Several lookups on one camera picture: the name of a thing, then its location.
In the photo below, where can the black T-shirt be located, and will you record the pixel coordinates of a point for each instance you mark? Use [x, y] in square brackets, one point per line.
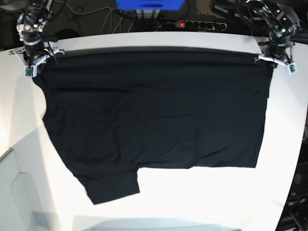
[110, 114]

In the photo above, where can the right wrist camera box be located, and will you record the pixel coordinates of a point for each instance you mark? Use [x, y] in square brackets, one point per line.
[30, 71]

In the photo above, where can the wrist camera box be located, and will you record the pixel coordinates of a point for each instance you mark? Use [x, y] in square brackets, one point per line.
[291, 68]
[30, 71]

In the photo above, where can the blue box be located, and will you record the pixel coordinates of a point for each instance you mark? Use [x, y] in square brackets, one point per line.
[169, 5]

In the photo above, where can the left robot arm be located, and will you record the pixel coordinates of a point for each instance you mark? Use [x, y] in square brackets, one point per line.
[282, 23]

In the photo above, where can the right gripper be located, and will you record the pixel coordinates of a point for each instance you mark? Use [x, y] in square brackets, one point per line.
[34, 52]

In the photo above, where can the black power strip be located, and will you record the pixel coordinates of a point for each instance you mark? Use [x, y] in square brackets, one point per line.
[195, 25]

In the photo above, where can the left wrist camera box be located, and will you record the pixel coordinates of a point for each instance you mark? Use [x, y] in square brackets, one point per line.
[291, 68]

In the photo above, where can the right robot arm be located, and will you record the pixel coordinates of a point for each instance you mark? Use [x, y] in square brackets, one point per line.
[31, 26]

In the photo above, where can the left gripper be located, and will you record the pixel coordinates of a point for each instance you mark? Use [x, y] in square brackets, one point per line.
[275, 50]

